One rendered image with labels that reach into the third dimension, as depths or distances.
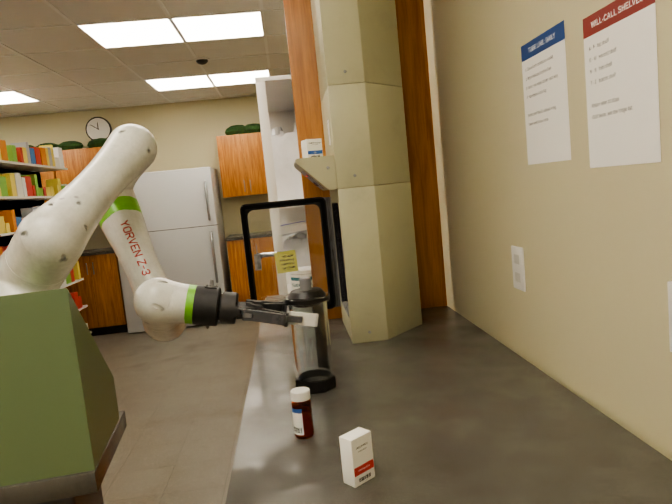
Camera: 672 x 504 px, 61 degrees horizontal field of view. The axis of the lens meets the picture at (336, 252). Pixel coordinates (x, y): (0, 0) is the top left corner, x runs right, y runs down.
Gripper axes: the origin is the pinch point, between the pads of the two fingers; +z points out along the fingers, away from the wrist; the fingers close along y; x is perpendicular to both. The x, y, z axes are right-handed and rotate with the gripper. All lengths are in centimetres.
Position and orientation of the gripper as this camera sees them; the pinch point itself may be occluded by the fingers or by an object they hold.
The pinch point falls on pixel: (306, 314)
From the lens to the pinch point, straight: 138.5
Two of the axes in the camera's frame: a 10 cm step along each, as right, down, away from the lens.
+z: 9.9, 1.0, 1.1
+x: -1.1, 9.9, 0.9
